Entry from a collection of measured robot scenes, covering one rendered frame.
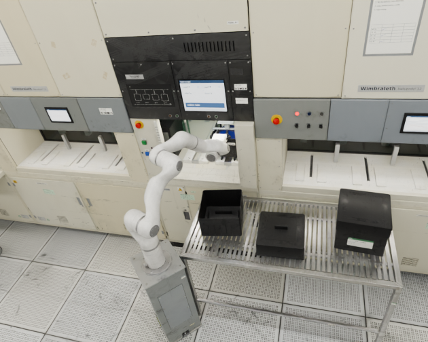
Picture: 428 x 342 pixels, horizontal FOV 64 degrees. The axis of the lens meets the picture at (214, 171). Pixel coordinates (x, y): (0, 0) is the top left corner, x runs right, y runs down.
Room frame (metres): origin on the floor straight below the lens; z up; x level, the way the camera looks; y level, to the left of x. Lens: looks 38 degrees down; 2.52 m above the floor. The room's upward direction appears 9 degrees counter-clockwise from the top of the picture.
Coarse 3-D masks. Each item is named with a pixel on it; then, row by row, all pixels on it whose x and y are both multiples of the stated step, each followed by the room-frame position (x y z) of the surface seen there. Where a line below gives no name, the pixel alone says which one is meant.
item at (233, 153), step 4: (216, 124) 2.33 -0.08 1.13; (220, 124) 2.34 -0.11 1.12; (224, 124) 2.21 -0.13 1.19; (228, 124) 2.20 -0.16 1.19; (212, 128) 2.26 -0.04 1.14; (216, 128) 2.24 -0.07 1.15; (220, 128) 2.23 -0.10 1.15; (224, 128) 2.22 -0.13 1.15; (228, 128) 2.20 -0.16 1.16; (232, 128) 2.21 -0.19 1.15; (212, 132) 2.23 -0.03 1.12; (228, 140) 2.12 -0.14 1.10; (232, 140) 2.11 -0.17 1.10; (228, 144) 2.12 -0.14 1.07; (232, 144) 2.11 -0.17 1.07; (232, 148) 2.11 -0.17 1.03; (232, 152) 2.12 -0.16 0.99; (236, 152) 2.11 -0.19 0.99; (220, 156) 2.16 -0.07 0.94; (224, 156) 2.15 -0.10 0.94; (228, 156) 2.13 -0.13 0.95; (232, 156) 2.12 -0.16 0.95; (236, 156) 2.11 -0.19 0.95
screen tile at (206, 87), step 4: (204, 88) 1.94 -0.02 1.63; (208, 88) 1.93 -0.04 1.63; (212, 88) 1.92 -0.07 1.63; (216, 88) 1.91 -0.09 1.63; (220, 92) 1.91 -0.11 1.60; (204, 96) 1.94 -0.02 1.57; (208, 96) 1.93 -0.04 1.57; (212, 96) 1.92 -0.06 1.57; (216, 96) 1.92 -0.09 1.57; (220, 96) 1.91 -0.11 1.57; (208, 100) 1.94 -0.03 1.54; (212, 100) 1.93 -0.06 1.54; (216, 100) 1.92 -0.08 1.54; (220, 100) 1.91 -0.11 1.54
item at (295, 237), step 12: (264, 216) 1.53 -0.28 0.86; (276, 216) 1.51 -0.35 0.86; (288, 216) 1.49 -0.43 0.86; (300, 216) 1.48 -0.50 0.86; (264, 228) 1.43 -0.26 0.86; (276, 228) 1.41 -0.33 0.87; (288, 228) 1.40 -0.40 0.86; (300, 228) 1.38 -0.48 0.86; (264, 240) 1.33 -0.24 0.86; (276, 240) 1.32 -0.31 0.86; (288, 240) 1.31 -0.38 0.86; (300, 240) 1.29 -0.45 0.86; (264, 252) 1.30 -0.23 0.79; (276, 252) 1.28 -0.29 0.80; (288, 252) 1.25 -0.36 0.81; (300, 252) 1.23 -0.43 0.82
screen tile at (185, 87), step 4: (184, 88) 1.98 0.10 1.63; (188, 88) 1.98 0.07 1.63; (192, 88) 1.97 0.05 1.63; (196, 88) 1.96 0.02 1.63; (200, 88) 1.95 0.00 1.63; (200, 92) 1.95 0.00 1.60; (184, 96) 1.99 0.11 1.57; (188, 96) 1.98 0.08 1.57; (192, 96) 1.97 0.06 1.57; (196, 96) 1.96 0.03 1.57; (200, 96) 1.95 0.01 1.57; (188, 100) 1.98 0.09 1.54; (192, 100) 1.97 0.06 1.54; (196, 100) 1.96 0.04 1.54; (200, 100) 1.95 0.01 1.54
